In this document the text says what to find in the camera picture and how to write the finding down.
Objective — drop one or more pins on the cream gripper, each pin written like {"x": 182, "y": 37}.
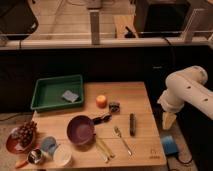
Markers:
{"x": 168, "y": 119}

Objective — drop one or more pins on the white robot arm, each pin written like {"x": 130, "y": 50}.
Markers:
{"x": 185, "y": 86}

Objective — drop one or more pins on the blue cup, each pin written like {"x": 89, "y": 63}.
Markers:
{"x": 49, "y": 145}

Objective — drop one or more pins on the blue tape roll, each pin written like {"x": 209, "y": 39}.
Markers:
{"x": 169, "y": 145}

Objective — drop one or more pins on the silver fork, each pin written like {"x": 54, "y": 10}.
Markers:
{"x": 118, "y": 134}

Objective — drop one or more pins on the small dark toy block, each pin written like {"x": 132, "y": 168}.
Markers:
{"x": 114, "y": 107}

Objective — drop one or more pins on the orange fruit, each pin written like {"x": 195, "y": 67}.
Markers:
{"x": 101, "y": 101}

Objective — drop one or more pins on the purple frying pan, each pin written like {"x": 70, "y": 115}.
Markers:
{"x": 81, "y": 128}

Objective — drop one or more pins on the black box on shelf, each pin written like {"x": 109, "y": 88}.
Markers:
{"x": 160, "y": 15}

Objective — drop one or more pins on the grey blue sponge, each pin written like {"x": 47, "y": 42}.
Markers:
{"x": 70, "y": 96}

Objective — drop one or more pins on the green plastic tray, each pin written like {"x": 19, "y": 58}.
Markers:
{"x": 48, "y": 93}

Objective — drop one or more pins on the small metal pot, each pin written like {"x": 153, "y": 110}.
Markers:
{"x": 35, "y": 157}

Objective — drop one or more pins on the bunch of dark grapes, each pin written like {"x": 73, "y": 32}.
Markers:
{"x": 26, "y": 132}

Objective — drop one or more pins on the red plate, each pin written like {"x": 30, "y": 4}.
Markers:
{"x": 14, "y": 147}

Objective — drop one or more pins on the black office chair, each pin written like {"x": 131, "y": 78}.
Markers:
{"x": 17, "y": 20}

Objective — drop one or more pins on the yellow handled utensil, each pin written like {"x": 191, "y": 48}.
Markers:
{"x": 103, "y": 149}

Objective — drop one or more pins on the grey metal post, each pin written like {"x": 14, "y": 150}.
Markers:
{"x": 95, "y": 27}

